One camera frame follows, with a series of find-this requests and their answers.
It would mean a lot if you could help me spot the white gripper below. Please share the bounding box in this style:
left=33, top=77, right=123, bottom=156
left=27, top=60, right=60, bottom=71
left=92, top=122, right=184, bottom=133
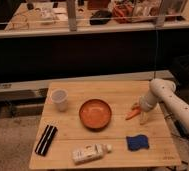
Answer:
left=139, top=93, right=158, bottom=125

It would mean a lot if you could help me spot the orange pepper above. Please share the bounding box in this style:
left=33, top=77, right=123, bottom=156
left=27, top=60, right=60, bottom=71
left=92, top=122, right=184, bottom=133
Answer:
left=126, top=103, right=141, bottom=120

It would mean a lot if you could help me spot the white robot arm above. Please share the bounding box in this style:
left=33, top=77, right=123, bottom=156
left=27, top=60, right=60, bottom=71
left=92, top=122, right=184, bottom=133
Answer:
left=139, top=78, right=189, bottom=171

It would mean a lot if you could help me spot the orange ceramic bowl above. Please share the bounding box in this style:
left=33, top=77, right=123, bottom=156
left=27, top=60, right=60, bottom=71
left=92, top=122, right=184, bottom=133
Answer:
left=79, top=99, right=112, bottom=130

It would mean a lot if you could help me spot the blue sponge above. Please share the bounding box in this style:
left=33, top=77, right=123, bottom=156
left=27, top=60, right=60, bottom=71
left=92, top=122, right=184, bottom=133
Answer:
left=126, top=134, right=149, bottom=151

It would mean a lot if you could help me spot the white plastic bottle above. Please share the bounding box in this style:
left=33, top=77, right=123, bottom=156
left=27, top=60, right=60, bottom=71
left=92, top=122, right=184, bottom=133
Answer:
left=72, top=144, right=112, bottom=164

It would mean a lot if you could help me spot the translucent plastic cup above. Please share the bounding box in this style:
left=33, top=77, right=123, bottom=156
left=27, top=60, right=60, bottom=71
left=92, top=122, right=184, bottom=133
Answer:
left=50, top=89, right=68, bottom=112

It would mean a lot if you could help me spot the black white striped case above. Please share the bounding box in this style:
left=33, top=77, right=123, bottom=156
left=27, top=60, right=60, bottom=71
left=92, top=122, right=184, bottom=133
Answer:
left=35, top=125, right=57, bottom=156

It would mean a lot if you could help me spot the orange tool on bench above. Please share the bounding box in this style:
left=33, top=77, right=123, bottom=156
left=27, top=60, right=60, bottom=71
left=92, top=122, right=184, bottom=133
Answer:
left=112, top=4, right=133, bottom=23

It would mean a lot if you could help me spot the black bag on bench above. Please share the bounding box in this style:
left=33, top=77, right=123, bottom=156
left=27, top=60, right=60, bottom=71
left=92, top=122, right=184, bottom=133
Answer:
left=89, top=10, right=112, bottom=25

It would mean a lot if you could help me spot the metal frame post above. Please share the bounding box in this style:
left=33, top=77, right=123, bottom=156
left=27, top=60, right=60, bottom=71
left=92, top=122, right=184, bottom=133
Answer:
left=66, top=0, right=77, bottom=31

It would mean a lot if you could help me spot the metal rail beam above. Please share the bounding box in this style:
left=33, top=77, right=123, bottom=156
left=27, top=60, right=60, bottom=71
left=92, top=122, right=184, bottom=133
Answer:
left=0, top=70, right=174, bottom=102

